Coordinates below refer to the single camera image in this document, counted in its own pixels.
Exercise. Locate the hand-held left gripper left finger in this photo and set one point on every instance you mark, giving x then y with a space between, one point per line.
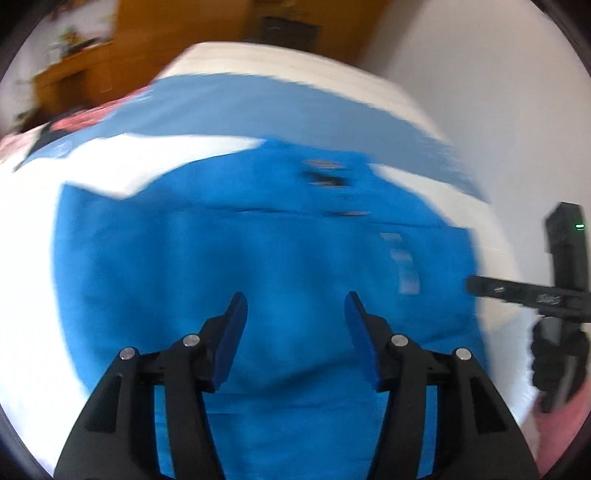
231 330

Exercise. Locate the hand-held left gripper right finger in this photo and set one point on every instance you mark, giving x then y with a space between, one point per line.
360 330

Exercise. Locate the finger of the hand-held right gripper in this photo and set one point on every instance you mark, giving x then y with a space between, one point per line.
496 290

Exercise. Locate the blue puffer jacket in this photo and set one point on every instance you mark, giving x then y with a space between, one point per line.
277 258

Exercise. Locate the person's right hand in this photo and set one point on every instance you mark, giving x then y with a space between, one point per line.
547 364

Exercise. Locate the pink cloth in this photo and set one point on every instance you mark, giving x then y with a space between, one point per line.
561 438

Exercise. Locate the white and blue bed sheet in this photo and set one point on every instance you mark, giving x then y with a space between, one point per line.
27 277

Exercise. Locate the pink floral blanket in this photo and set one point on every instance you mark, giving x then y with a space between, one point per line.
87 120

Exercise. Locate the wooden desk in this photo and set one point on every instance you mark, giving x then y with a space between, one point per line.
69 76

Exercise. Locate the wooden wardrobe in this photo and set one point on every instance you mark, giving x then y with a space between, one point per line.
184 23

